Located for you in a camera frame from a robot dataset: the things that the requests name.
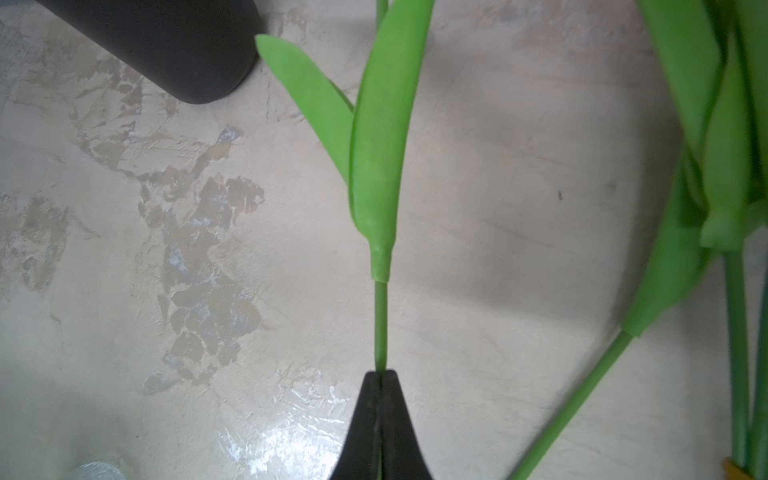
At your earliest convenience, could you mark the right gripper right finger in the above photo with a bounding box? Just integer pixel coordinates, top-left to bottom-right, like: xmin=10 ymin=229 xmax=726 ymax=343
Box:
xmin=379 ymin=370 xmax=433 ymax=480

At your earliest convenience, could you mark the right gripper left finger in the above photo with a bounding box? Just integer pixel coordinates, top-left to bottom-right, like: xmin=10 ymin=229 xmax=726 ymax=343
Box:
xmin=329 ymin=371 xmax=381 ymax=480

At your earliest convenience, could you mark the dark grey cylindrical vase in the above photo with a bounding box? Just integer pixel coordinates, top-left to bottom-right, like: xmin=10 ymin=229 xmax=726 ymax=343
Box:
xmin=41 ymin=0 xmax=264 ymax=105

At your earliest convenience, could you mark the clear glass vase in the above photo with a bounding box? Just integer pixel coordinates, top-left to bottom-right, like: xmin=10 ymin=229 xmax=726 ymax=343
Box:
xmin=65 ymin=461 xmax=127 ymax=480

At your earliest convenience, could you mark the yellow orange tulip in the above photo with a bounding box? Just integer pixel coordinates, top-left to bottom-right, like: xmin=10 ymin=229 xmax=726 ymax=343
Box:
xmin=255 ymin=0 xmax=434 ymax=372

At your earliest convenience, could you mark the orange red tulip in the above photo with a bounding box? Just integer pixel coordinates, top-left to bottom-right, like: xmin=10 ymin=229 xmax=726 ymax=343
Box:
xmin=702 ymin=1 xmax=767 ymax=479

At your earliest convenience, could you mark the pink tulip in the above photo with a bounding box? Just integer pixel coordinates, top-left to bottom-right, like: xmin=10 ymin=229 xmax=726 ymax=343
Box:
xmin=512 ymin=1 xmax=752 ymax=479

